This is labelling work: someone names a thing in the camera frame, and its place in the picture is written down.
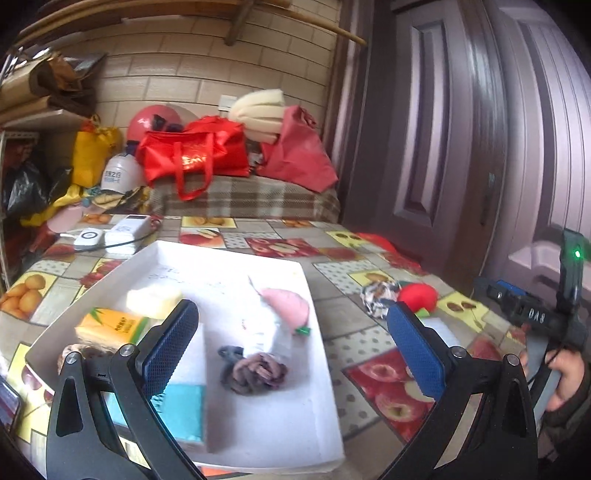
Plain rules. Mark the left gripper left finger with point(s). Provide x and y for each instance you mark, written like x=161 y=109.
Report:
x=138 y=372

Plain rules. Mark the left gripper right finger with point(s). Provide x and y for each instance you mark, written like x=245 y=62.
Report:
x=451 y=378

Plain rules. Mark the yellow tissue pack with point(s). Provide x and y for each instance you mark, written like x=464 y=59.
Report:
x=110 y=329

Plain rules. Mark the pink teal sponge block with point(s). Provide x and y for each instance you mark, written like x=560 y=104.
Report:
x=182 y=404

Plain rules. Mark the red plush apple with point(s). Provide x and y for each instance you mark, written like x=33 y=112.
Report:
x=420 y=298

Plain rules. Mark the cow print cloth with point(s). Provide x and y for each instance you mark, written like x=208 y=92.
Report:
x=378 y=296

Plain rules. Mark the grey socks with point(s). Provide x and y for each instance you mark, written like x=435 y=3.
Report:
x=250 y=375

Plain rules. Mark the right hand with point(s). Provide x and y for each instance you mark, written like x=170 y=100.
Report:
x=571 y=390

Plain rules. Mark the fruit pattern tablecloth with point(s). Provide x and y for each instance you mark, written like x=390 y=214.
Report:
x=336 y=262

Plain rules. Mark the white round charger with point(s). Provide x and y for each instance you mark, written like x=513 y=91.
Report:
x=88 y=239

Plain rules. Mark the plaid covered bench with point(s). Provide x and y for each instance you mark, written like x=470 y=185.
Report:
x=250 y=198

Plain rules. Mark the white safety helmet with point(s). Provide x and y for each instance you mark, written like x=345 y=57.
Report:
x=122 y=174

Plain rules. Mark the dark metal door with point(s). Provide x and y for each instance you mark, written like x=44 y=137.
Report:
x=461 y=133

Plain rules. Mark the yellow shopping bag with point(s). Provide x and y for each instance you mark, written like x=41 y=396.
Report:
x=94 y=145

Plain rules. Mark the glossy red tote bag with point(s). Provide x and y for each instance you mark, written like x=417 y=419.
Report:
x=210 y=146

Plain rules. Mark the red motorcycle helmet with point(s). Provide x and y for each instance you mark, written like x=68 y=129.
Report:
x=155 y=117

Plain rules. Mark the cream ribbed foam cushion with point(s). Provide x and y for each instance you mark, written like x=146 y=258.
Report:
x=261 y=115

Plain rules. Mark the wooden pole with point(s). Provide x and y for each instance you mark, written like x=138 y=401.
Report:
x=60 y=18

